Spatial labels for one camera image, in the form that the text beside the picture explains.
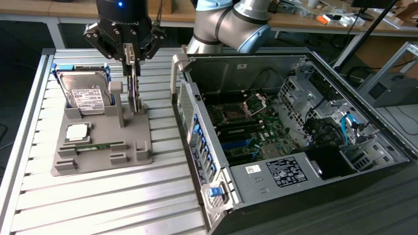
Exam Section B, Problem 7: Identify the black monitor base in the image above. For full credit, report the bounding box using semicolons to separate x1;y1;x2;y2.
352;0;377;21

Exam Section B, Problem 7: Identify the hard disk in blue caddy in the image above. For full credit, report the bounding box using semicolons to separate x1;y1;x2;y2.
51;63;114;116

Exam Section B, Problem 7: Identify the aluminium profile frame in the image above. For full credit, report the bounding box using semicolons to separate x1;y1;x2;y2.
376;41;418;81

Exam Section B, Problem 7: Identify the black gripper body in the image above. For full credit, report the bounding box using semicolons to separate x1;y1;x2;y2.
97;0;154;47

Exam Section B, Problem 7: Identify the blue expansion slot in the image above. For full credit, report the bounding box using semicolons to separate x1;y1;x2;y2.
222;140;254;149

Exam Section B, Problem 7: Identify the CPU socket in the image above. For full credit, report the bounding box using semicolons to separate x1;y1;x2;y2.
222;104;249;123

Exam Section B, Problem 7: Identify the silver CPU chip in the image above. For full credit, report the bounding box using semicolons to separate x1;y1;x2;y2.
65;123;93;143

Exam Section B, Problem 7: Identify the silver chipset heat sink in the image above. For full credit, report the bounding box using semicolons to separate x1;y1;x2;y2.
261;144;285;159

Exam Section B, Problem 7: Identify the silver power supply unit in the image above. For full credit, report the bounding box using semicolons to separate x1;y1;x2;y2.
229;151;324;204

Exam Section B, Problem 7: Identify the black shroud box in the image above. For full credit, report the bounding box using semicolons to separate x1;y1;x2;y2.
304;146;357;181

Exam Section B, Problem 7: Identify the black stand pole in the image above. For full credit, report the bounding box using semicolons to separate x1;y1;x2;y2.
333;0;401;69

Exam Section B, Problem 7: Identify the green motherboard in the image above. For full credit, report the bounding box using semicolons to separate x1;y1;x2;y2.
205;93;301;167

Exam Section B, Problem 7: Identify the white box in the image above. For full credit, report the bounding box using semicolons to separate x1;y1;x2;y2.
339;16;367;27

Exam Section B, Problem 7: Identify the loose green RAM stick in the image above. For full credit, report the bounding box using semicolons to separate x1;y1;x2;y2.
75;144;113;150

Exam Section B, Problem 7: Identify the wooden desk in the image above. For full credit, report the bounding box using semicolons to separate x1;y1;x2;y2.
0;0;418;37

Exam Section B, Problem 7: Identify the silver disk bay cage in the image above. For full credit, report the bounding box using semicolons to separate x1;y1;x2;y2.
277;73;330;118

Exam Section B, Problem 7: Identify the grey parts rack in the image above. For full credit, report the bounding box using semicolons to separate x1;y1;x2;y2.
51;81;154;177

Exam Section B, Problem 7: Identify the open PC case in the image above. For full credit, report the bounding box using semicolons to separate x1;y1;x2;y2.
170;47;418;235

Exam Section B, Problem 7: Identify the cardboard box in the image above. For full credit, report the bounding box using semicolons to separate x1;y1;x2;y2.
157;0;176;15

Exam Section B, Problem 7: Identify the green graphics card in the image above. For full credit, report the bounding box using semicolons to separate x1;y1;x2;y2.
123;43;145;116

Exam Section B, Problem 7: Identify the grey machine cabinet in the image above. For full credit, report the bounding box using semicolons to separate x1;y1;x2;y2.
359;72;418;108

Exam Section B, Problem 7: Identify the blue disk wire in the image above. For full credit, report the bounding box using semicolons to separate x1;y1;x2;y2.
340;112;363;147

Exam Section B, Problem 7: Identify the metal socket cover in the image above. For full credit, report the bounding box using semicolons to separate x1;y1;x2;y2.
244;93;269;116

